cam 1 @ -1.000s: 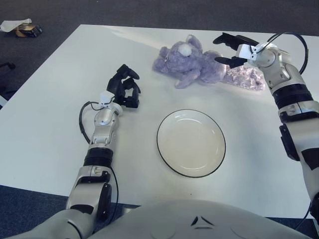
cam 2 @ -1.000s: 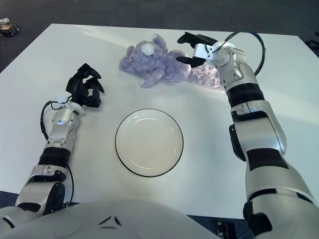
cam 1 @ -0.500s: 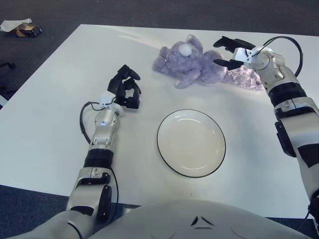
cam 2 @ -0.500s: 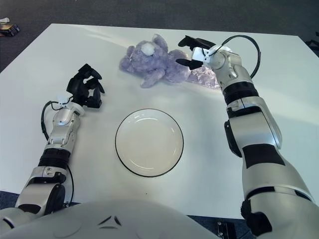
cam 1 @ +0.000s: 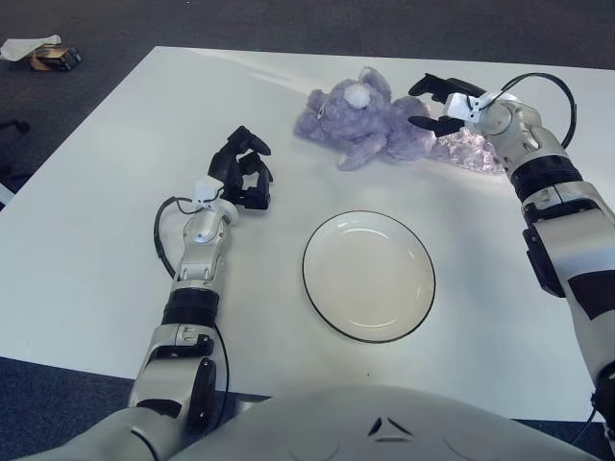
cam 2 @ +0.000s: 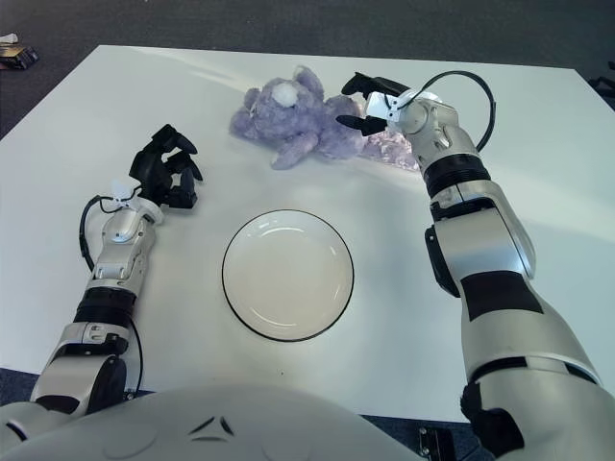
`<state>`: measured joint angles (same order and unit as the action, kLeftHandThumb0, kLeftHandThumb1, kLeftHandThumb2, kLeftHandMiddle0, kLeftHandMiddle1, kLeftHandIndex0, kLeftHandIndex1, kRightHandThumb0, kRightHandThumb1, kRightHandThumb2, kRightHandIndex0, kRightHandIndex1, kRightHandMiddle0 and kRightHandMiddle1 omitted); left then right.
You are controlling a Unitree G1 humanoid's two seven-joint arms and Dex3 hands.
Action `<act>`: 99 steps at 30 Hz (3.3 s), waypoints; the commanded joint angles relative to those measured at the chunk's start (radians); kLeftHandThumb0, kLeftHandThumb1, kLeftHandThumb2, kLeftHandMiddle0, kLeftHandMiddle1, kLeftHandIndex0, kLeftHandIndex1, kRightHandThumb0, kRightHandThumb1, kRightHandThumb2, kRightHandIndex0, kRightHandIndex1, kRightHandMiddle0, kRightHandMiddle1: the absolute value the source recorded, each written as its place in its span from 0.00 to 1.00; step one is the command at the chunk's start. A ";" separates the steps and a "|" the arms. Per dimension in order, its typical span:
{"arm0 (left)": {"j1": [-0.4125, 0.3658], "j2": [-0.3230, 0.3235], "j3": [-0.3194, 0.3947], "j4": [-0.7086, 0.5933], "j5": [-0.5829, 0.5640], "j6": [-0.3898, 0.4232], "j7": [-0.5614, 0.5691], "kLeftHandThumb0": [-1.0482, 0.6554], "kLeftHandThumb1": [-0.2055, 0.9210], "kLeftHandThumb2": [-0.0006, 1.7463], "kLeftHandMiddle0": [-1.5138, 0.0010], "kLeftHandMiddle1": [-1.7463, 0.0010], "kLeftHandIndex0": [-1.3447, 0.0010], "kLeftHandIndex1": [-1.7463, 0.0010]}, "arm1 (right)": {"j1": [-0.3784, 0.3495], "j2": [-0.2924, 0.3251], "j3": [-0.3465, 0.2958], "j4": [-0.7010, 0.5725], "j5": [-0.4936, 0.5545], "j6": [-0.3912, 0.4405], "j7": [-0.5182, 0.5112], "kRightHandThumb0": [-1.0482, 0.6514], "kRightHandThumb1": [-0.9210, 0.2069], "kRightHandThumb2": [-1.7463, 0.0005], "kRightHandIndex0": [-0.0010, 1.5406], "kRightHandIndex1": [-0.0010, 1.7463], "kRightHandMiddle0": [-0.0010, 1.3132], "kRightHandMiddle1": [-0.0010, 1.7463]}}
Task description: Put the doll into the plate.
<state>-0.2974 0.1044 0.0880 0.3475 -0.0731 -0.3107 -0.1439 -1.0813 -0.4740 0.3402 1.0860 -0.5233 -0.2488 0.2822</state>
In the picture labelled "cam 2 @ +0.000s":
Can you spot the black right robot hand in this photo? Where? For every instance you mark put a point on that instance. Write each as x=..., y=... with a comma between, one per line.
x=372, y=82

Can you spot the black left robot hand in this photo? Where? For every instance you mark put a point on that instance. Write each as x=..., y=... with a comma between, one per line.
x=149, y=170

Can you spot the purple plush bunny doll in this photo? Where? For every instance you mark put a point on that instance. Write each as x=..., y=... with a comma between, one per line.
x=288, y=120

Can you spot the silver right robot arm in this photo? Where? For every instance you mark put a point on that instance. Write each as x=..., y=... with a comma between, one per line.
x=480, y=249

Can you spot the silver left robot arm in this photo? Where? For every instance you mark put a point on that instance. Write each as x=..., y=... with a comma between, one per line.
x=120, y=259

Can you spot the white plate with black rim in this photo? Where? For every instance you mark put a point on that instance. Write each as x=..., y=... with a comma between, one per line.
x=288, y=278

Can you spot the black and orange box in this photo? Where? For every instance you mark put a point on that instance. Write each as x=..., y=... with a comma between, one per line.
x=19, y=56

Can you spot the white crumpled cloth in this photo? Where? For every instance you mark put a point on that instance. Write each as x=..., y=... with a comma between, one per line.
x=7, y=38

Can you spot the black chair base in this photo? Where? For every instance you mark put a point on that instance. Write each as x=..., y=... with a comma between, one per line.
x=605, y=84

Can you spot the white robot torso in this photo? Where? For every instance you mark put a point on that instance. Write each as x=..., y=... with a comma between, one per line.
x=264, y=432

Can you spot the black table bracket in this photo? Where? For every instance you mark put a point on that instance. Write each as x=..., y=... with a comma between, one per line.
x=432, y=444

